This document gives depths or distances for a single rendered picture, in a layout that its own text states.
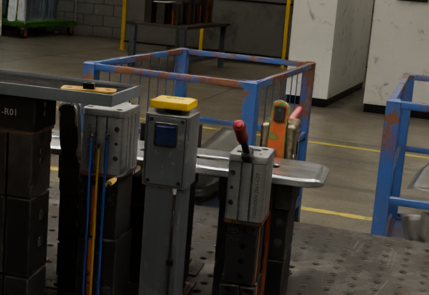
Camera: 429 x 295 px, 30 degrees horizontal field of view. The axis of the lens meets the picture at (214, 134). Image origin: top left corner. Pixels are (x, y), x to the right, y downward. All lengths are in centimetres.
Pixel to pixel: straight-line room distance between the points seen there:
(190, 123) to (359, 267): 88
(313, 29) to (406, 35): 104
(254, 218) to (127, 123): 28
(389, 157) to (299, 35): 626
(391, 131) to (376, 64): 612
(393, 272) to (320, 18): 746
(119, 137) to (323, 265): 73
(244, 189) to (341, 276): 59
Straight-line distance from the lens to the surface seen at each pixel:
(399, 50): 923
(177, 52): 452
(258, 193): 136
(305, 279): 184
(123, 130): 140
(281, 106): 168
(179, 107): 120
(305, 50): 935
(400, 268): 200
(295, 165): 158
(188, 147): 120
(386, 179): 320
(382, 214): 324
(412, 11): 921
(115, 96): 120
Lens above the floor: 134
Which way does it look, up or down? 11 degrees down
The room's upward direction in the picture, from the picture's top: 5 degrees clockwise
